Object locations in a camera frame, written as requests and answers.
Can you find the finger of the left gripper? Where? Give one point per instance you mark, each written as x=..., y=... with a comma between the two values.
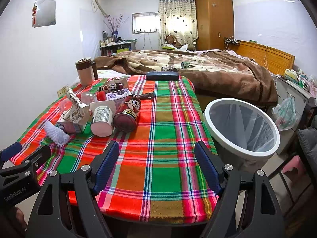
x=9, y=152
x=34, y=161

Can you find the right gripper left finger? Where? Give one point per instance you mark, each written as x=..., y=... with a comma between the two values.
x=66, y=203

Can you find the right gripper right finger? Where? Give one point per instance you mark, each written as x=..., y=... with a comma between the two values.
x=247, y=205

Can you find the white foam net sleeve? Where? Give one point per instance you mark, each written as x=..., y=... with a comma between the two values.
x=57, y=135

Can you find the patterned white paper cup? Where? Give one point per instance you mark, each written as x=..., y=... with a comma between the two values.
x=79, y=113

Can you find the clear plastic jelly cup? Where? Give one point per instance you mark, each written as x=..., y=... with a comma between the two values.
x=87, y=97

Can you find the pink white paper cup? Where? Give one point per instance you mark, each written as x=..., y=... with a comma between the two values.
x=102, y=118

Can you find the red cartoon can front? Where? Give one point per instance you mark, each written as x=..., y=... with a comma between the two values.
x=126, y=116

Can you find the red cartoon can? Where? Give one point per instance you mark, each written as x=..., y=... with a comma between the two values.
x=107, y=88
x=126, y=116

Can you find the white round trash bin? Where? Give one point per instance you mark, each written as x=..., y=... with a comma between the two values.
x=244, y=136

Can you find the person's left hand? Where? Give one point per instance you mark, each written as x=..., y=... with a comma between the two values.
x=19, y=217

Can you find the pink carton box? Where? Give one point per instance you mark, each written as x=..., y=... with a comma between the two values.
x=69, y=127

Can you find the pink plastic stool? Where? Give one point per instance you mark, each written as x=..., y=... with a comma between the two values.
x=295, y=167

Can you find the plaid tablecloth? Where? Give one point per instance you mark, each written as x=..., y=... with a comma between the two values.
x=156, y=178

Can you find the plastic bag hanging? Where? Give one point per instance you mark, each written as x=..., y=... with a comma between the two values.
x=285, y=114

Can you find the red cartoon can rear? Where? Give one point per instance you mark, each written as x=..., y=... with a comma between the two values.
x=107, y=88

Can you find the brown beige travel mug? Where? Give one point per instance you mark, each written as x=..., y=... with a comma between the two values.
x=86, y=70

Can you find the purple snack packet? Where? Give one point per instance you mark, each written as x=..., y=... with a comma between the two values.
x=118, y=96

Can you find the brown fleece blanket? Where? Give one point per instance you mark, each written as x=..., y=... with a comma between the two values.
x=214, y=73

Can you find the cluttered side desk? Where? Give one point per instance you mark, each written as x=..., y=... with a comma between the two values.
x=115, y=48

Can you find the wooden bed headboard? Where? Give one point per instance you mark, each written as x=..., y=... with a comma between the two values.
x=272, y=59

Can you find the small green box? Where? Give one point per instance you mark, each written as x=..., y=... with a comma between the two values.
x=185, y=64

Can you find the dark blue glasses case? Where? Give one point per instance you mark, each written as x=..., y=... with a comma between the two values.
x=162, y=76

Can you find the vase with dry branches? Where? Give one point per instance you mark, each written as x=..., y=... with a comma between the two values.
x=113, y=23

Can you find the window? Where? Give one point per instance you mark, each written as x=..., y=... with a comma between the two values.
x=147, y=22

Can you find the brown teddy bear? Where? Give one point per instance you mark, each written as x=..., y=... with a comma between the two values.
x=172, y=40

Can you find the wooden wardrobe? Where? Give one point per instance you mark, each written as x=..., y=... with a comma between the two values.
x=215, y=23

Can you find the patterned window curtain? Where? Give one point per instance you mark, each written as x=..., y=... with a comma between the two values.
x=178, y=18

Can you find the wall power socket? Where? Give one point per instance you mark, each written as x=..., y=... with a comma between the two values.
x=62, y=92

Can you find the folding knife brown handle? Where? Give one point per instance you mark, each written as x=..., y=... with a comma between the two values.
x=146, y=96

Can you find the silver wall poster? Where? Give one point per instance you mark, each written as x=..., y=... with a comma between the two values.
x=43, y=13

